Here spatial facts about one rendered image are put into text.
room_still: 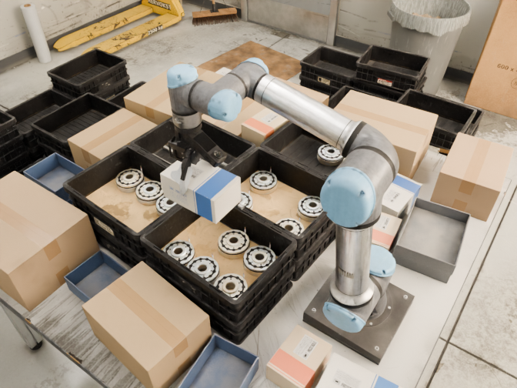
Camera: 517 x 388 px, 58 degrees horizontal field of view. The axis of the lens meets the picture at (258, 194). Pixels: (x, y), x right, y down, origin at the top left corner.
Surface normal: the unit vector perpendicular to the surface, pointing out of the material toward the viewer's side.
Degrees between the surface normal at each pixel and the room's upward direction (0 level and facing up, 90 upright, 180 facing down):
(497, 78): 75
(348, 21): 90
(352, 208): 84
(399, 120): 0
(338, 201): 84
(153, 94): 0
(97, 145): 0
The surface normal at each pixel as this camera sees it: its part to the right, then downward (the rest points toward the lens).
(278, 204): 0.00, -0.73
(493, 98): -0.54, 0.32
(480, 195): -0.51, 0.59
